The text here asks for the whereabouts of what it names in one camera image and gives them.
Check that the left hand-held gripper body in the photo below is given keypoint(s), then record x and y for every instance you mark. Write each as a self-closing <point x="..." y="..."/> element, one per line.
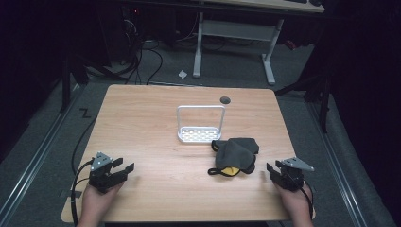
<point x="101" y="178"/>

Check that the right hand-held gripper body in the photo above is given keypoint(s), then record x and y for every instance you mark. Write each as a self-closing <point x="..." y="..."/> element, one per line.
<point x="293" y="176"/>

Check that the white towel rack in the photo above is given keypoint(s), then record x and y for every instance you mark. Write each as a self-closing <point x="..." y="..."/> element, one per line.
<point x="198" y="134"/>

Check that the person's left hand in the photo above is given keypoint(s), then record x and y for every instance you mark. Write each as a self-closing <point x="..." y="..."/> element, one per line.
<point x="97" y="201"/>

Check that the person's right hand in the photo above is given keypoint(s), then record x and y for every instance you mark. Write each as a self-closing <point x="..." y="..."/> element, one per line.
<point x="296" y="203"/>

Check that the black metal stand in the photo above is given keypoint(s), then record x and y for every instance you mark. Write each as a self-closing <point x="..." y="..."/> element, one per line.
<point x="65" y="85"/>
<point x="324" y="104"/>

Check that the black round table grommet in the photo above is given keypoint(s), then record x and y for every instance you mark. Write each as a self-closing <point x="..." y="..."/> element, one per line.
<point x="225" y="100"/>

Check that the crumpled white paper scrap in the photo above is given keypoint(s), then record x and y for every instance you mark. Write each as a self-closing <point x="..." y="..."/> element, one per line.
<point x="182" y="74"/>

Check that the white-legged wooden desk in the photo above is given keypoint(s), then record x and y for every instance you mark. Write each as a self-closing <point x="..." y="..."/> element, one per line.
<point x="239" y="30"/>

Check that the metal floor rail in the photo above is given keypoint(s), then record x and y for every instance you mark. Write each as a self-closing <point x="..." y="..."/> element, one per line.
<point x="34" y="160"/>
<point x="339" y="167"/>

